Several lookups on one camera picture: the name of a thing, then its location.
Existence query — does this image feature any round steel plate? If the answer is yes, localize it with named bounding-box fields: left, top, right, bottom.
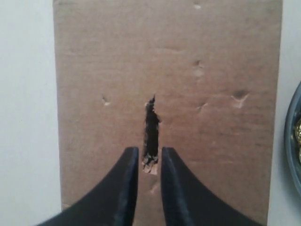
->
left=284, top=82, right=301, bottom=186

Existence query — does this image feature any brown cardboard box with slot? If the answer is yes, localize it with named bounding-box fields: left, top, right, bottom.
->
left=53, top=0, right=282, bottom=224

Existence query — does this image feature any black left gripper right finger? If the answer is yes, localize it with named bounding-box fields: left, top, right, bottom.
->
left=160, top=147, right=258, bottom=226

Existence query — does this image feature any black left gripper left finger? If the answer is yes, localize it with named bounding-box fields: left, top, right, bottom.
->
left=42, top=147, right=139, bottom=226

